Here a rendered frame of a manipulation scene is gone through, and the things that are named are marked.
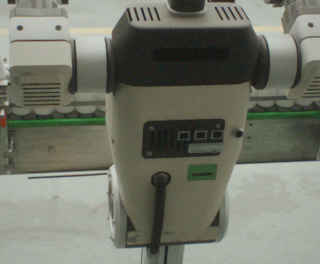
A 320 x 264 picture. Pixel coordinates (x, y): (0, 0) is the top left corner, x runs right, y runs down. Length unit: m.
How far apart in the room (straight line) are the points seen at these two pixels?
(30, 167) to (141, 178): 0.85
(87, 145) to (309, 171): 1.80
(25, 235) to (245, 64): 2.07
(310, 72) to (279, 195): 2.26
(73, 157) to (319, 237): 1.50
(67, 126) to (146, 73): 0.88
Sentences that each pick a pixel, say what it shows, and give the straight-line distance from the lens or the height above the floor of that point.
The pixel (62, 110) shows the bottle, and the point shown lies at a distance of 1.90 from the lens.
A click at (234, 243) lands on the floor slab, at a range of 3.02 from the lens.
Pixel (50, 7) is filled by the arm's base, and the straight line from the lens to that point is 1.09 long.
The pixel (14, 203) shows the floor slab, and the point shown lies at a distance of 3.18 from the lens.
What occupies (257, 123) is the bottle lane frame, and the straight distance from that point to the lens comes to 2.00.
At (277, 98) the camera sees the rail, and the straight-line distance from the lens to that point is 1.99.
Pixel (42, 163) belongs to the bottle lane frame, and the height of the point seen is 0.86.
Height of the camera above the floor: 2.02
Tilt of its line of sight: 33 degrees down
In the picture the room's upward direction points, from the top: 4 degrees clockwise
